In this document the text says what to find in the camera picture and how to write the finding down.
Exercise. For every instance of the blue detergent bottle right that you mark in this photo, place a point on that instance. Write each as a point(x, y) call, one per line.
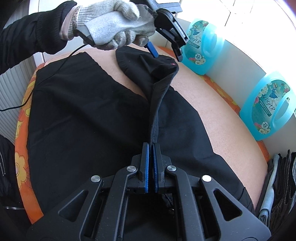
point(269, 106)

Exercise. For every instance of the grey-blue folded jeans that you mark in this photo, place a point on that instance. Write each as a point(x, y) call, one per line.
point(265, 209)

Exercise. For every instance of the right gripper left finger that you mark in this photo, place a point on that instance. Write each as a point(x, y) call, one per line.
point(143, 169)

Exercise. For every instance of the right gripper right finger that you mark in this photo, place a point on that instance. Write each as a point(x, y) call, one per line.
point(158, 168)

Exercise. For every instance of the blue detergent bottle left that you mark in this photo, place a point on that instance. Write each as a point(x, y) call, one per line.
point(203, 47)

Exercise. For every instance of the black pants pink waistband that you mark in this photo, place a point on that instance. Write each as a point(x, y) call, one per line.
point(113, 208)

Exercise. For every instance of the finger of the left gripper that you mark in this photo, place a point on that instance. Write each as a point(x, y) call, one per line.
point(152, 49)
point(178, 52)

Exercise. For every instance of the white radiator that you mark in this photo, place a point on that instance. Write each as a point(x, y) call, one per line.
point(14, 83)

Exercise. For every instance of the left forearm black sleeve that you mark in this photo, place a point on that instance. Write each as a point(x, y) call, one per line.
point(38, 32)

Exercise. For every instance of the dark textured folded pants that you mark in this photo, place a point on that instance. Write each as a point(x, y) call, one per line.
point(284, 190)

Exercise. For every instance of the left hand grey glove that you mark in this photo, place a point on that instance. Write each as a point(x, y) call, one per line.
point(108, 25)

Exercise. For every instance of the blue detergent bottle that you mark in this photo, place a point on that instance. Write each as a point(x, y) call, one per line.
point(269, 106)
point(203, 47)

